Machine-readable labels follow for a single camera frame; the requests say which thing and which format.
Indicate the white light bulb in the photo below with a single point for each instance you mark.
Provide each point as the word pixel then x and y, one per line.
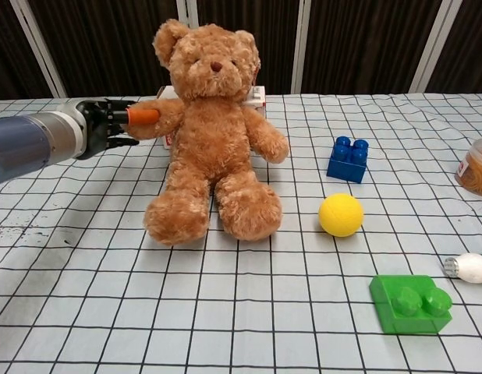
pixel 469 267

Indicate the white room divider frame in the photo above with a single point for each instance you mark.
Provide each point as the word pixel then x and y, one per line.
pixel 301 46

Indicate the clear plastic jar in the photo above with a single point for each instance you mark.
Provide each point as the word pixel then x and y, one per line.
pixel 477 167

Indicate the brown plush teddy bear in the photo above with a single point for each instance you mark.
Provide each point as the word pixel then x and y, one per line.
pixel 217 136

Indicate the white cardboard box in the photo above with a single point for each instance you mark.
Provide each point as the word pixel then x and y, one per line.
pixel 258 99

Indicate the yellow ball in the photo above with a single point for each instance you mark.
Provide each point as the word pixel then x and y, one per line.
pixel 341 214

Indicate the green toy building block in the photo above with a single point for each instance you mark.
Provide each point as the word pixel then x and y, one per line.
pixel 406 304

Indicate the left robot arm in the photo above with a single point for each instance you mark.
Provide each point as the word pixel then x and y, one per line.
pixel 30 142

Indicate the checkered tablecloth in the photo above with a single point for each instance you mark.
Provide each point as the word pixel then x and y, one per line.
pixel 108 272

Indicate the blue toy building block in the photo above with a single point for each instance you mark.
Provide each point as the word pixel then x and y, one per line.
pixel 348 159

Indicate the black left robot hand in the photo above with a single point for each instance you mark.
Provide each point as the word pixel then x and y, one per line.
pixel 98 124

